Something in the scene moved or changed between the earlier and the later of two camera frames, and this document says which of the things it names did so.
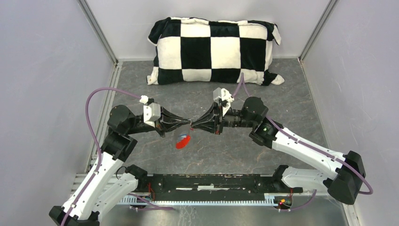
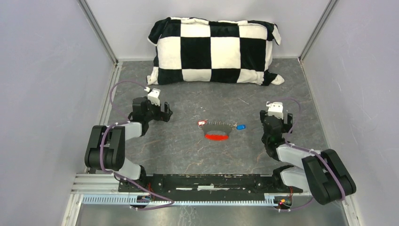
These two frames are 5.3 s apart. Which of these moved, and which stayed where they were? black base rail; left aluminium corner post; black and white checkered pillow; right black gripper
Moved: right black gripper
Stayed: black and white checkered pillow; black base rail; left aluminium corner post
